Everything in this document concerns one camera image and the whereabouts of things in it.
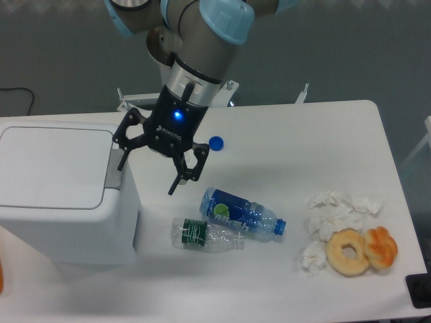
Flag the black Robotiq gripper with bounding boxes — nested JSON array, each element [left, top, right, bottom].
[[111, 83, 211, 196]]

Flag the white push-lid trash can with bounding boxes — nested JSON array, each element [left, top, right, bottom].
[[1, 121, 141, 265]]

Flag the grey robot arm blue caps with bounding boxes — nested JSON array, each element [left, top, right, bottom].
[[105, 1, 294, 185]]

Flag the blue bottle cap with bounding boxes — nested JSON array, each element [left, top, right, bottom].
[[208, 136, 224, 151]]

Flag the green label clear bottle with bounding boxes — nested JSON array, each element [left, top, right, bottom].
[[170, 217, 245, 253]]

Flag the blue label plastic bottle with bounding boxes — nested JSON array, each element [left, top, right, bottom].
[[199, 187, 286, 242]]

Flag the crumpled white tissue upper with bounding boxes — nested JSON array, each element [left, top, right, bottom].
[[308, 190, 343, 209]]

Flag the crumpled white tissue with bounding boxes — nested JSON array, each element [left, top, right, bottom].
[[306, 206, 363, 242], [300, 241, 327, 277], [352, 195, 384, 215], [308, 190, 343, 209]]

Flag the crumpled white tissue middle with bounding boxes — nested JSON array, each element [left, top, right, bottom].
[[306, 206, 363, 242]]

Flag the crumpled white tissue lower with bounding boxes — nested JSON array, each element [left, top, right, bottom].
[[300, 241, 327, 277]]

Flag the crumpled white tissue right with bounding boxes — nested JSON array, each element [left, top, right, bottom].
[[352, 195, 384, 215]]

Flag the orange object at edge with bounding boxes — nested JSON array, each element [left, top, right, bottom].
[[0, 261, 5, 294]]

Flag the orange glazed twisted bread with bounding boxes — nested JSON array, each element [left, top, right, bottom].
[[363, 226, 398, 270]]

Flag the black device at edge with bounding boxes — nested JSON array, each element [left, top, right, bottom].
[[405, 273, 430, 309]]

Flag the white metal base frame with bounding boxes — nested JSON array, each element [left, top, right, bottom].
[[117, 80, 309, 112]]

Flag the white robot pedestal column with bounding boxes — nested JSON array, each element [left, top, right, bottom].
[[158, 63, 172, 88]]

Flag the black cable on floor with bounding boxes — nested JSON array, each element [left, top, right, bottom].
[[0, 87, 35, 116]]

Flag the plain ring donut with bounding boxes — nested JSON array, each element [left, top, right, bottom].
[[325, 229, 370, 277]]

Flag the white frame at right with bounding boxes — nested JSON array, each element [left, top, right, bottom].
[[401, 116, 430, 170]]

